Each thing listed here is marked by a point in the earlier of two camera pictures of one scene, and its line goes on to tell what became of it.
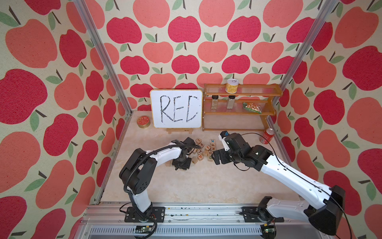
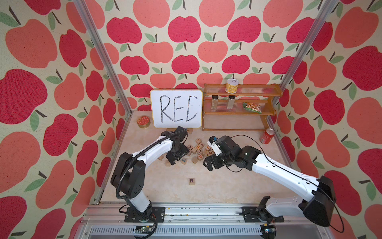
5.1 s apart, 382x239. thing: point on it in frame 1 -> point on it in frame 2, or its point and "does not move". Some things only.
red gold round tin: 143,122 does not move
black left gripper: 187,166 -> 173,158
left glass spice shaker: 214,102 does not move
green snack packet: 253,107 does not move
